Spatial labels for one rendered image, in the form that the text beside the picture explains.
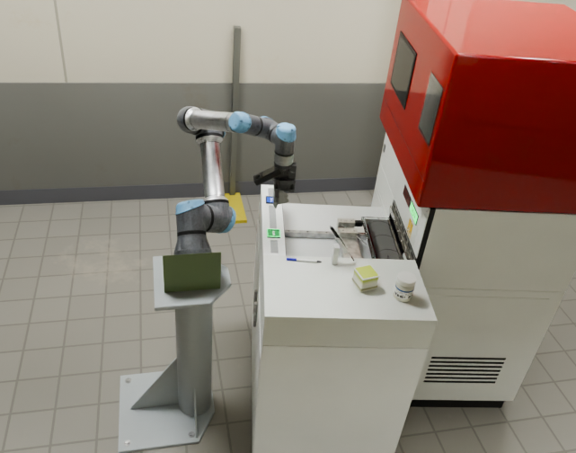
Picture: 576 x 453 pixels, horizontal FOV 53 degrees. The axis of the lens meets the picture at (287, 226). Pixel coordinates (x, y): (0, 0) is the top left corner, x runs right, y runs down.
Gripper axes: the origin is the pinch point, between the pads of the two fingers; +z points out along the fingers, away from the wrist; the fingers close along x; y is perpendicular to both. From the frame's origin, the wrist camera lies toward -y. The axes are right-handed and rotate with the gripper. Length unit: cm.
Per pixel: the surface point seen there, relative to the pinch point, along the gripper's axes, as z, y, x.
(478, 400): 102, 110, -16
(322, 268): 14.1, 19.1, -22.3
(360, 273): 7.3, 31.8, -33.1
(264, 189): 14.6, -2.3, 35.8
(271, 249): 15.0, -0.3, -10.1
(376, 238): 21, 47, 8
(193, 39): -8, -47, 177
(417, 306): 14, 53, -43
